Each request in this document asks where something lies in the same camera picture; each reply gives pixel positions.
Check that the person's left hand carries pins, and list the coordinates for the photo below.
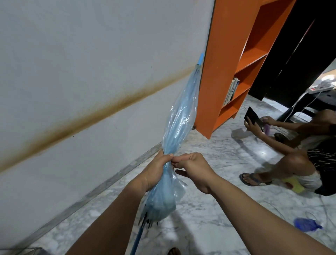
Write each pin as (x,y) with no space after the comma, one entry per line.
(153,170)

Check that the person's right hand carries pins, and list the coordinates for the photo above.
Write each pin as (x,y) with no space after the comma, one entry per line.
(197,170)

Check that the person's left forearm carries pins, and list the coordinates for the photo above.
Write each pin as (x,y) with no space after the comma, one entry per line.
(110,223)

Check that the person's right forearm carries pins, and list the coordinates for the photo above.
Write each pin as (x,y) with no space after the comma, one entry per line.
(262,223)

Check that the person's black sandal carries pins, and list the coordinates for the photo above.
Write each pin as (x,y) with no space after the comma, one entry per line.
(173,251)

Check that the black small box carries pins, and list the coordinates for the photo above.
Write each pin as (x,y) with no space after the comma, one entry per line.
(252,118)

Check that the pale purple item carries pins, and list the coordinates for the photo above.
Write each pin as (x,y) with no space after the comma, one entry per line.
(266,129)

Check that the white book blue print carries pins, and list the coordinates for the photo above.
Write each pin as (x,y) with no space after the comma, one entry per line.
(229,93)

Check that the white book black lettering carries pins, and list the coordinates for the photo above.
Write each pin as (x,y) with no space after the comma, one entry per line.
(235,85)

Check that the orange wooden bookshelf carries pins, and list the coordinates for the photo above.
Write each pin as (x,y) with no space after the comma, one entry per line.
(223,52)

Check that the white power strip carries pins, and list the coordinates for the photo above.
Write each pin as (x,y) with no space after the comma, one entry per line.
(321,88)

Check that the black cabinet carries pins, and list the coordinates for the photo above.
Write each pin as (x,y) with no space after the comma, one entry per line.
(288,52)

